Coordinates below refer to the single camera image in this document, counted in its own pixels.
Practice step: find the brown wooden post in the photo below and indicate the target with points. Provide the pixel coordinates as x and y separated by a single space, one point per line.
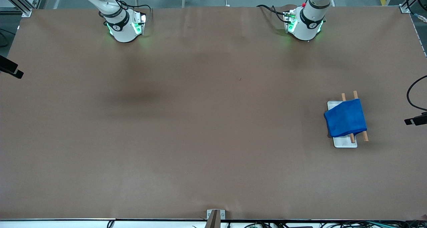
213 221

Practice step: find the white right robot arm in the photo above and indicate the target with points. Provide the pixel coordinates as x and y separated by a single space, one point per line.
121 31

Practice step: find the aluminium extrusion frame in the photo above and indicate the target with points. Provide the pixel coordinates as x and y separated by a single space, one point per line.
18 2

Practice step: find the aluminium corner post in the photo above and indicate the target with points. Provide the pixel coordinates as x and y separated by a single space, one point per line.
404 8

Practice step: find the silver metal bracket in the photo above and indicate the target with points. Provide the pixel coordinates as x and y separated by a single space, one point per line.
222 214

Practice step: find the blue microfibre towel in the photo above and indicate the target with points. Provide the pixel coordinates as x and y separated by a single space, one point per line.
345 118

